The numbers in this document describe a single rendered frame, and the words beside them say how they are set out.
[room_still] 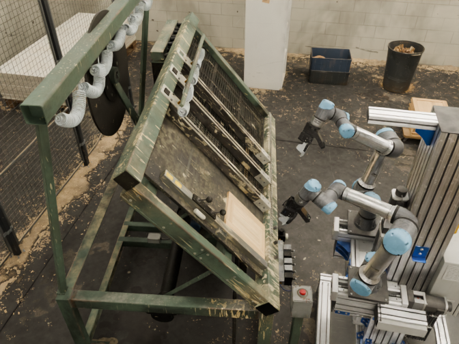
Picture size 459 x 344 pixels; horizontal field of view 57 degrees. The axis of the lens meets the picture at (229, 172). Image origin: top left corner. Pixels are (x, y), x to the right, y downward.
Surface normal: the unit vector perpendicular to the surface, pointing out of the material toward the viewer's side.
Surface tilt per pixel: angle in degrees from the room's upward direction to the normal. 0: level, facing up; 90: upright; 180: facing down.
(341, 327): 0
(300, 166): 0
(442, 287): 90
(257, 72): 90
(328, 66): 90
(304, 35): 90
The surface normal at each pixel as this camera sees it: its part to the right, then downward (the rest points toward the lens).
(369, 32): -0.21, 0.61
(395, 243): -0.57, 0.41
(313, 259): 0.00, -0.78
